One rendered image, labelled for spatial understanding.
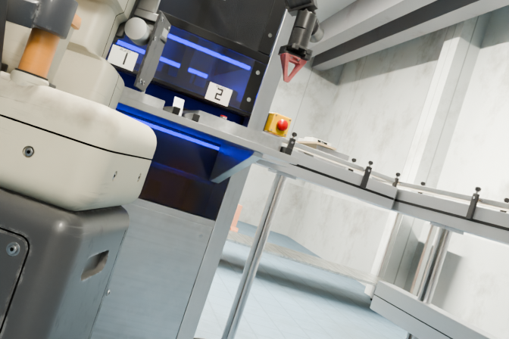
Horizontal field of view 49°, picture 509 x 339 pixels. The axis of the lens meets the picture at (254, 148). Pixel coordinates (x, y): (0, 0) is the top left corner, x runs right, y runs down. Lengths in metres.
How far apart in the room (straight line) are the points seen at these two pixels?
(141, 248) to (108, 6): 1.04
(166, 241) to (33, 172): 1.32
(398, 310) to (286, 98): 7.87
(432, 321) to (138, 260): 1.03
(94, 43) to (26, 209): 0.48
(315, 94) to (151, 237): 8.31
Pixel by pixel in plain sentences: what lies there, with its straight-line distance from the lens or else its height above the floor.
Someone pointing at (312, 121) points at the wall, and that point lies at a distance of 10.03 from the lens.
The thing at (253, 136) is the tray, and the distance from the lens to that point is 1.59.
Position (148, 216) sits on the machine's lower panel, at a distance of 1.92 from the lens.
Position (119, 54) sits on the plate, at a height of 1.03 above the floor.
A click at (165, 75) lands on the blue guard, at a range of 1.90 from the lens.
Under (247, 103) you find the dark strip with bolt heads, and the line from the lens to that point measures 1.97.
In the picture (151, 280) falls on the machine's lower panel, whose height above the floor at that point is 0.35.
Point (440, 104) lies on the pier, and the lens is 6.12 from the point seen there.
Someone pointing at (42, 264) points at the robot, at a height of 0.63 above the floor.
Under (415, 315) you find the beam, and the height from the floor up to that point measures 0.50.
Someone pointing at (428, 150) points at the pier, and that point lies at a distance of 6.05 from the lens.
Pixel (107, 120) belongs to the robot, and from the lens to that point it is 0.64.
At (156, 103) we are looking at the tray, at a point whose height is 0.90.
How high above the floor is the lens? 0.79
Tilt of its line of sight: 3 degrees up
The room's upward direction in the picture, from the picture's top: 18 degrees clockwise
